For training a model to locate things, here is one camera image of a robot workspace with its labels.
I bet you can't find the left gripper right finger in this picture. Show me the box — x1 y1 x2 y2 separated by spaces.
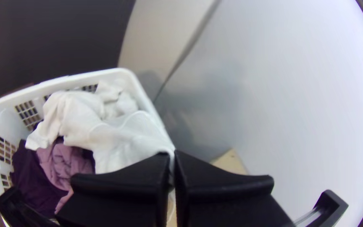
173 150 296 227

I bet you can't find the heap of clothes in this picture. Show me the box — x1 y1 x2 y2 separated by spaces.
10 79 144 219

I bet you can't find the white printed t-shirt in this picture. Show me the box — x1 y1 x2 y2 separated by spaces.
90 110 176 176

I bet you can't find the white laundry basket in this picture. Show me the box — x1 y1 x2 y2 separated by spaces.
0 67 176 227

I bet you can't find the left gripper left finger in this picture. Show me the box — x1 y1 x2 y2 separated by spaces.
55 152 171 227

